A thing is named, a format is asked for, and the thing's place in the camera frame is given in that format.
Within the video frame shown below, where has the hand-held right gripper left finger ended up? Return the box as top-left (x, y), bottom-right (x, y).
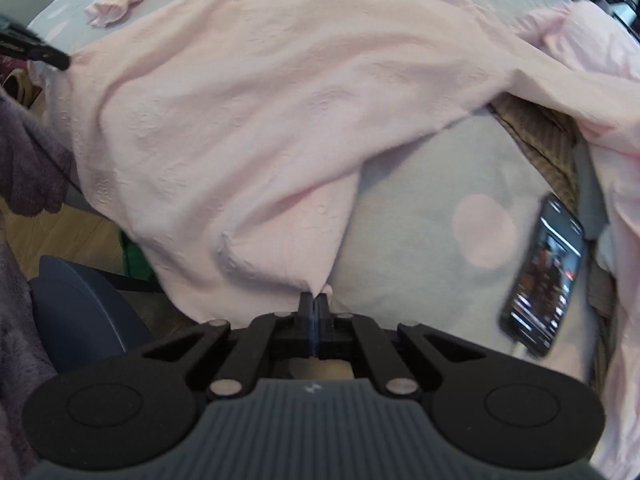
top-left (141, 292), bottom-right (315, 401)

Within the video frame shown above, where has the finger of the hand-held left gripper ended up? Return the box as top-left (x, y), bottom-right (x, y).
top-left (0, 12), bottom-right (72, 72)

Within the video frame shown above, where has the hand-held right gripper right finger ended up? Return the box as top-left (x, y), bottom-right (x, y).
top-left (314, 294), bottom-right (488, 397)

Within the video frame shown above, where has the pink embroidered garment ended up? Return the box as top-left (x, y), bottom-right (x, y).
top-left (42, 0), bottom-right (640, 323)

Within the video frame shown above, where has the person's left forearm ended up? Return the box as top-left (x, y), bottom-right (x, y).
top-left (0, 87), bottom-right (76, 216)

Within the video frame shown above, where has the grey pink-dotted bedspread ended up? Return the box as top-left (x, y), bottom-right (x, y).
top-left (27, 0), bottom-right (616, 386)

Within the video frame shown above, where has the green object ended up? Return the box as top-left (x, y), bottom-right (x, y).
top-left (119, 230), bottom-right (155, 281)

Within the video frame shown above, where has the blue chair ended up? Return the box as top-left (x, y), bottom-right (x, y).
top-left (29, 255), bottom-right (153, 373)

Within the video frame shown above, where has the black smartphone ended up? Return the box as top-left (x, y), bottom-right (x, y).
top-left (500, 192), bottom-right (586, 358)

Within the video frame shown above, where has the brown striped garment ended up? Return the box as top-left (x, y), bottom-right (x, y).
top-left (487, 92), bottom-right (618, 396)

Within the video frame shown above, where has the person's purple fleece clothing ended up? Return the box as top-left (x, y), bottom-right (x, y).
top-left (0, 237), bottom-right (58, 478)

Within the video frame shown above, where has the grey cloth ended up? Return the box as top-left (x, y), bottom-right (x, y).
top-left (572, 137), bottom-right (611, 241)

